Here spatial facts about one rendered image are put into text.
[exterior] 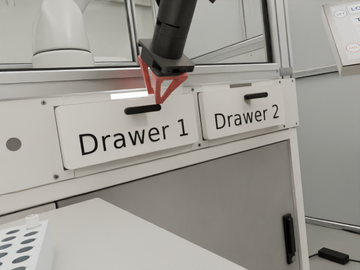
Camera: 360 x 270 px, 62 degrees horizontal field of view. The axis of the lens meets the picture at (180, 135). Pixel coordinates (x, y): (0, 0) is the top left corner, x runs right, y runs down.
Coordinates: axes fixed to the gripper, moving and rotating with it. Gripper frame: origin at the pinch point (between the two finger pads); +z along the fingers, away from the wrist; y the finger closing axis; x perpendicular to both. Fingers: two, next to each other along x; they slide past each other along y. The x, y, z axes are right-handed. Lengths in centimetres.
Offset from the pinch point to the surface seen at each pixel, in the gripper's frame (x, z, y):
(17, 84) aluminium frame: 23.1, -0.7, 5.2
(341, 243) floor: -135, 99, -24
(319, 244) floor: -126, 105, -18
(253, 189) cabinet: -29.9, 25.0, -12.5
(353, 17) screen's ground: -78, -15, 13
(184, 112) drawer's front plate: -7.9, 4.7, -0.6
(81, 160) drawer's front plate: 15.5, 8.9, -5.1
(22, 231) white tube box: 27.0, -1.3, -22.6
